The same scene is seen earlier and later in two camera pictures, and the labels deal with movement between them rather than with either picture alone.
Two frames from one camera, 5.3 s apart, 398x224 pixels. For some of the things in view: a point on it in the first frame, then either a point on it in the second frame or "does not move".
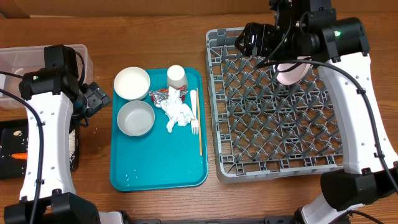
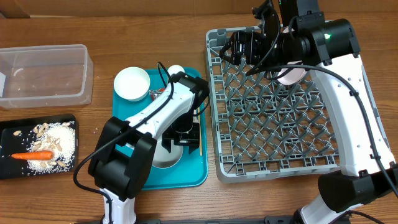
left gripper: [95, 96] → [192, 139]
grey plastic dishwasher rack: [263, 127] does not move
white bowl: [132, 83] does not move
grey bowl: [135, 118] → [162, 158]
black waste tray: [13, 139] does not move
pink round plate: [288, 73] does not move
